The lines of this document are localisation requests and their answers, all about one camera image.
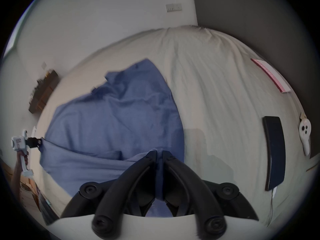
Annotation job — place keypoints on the dark blue shirt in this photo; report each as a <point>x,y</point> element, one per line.
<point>117,119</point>

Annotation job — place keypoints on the black phone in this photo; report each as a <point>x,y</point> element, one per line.
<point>275,151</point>

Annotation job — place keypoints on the white wall socket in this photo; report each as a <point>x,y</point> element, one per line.
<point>174,7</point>

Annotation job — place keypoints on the white hand controller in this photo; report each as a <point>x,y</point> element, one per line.
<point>305,134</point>

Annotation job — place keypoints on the dark padded headboard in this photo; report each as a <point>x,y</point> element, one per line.
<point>250,26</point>

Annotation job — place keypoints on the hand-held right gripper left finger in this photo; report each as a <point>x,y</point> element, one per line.
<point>130,181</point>

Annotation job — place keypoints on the person's left hand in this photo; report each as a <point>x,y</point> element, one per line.
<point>21,159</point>

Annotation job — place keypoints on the bed with beige sheet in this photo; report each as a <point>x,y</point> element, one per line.
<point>225,89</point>

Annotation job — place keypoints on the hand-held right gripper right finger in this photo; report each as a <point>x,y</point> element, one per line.
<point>186,181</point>

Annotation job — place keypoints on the dark wooden shelf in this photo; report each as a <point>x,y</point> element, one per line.
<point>42,92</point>

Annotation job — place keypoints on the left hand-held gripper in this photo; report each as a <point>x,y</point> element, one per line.
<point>20,144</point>

